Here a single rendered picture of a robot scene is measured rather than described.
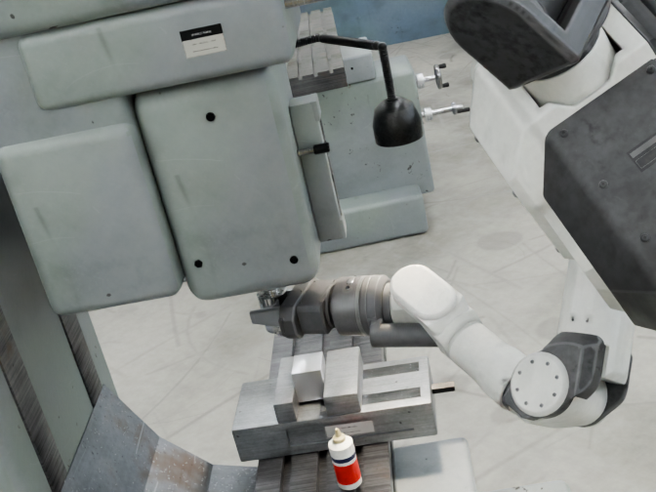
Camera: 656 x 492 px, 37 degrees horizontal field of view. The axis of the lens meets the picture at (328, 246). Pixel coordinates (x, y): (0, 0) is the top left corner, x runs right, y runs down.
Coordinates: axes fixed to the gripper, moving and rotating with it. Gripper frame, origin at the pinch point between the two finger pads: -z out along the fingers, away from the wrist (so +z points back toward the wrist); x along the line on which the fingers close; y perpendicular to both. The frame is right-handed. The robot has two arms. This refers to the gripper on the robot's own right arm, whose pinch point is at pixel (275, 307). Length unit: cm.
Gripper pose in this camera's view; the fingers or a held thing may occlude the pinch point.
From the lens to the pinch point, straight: 148.2
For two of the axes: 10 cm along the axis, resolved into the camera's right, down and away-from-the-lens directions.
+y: 2.1, 8.9, 4.1
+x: -3.2, 4.6, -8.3
